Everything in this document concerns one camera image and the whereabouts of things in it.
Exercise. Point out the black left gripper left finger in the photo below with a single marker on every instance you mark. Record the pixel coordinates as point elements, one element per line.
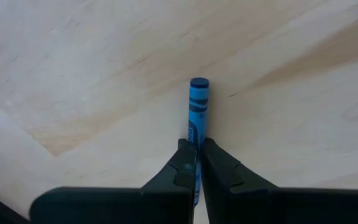
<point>113,207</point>

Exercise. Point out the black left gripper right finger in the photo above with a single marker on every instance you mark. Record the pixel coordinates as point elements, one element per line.
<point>291,207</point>

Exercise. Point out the blue crayon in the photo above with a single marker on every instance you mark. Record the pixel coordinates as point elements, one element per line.
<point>198,118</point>

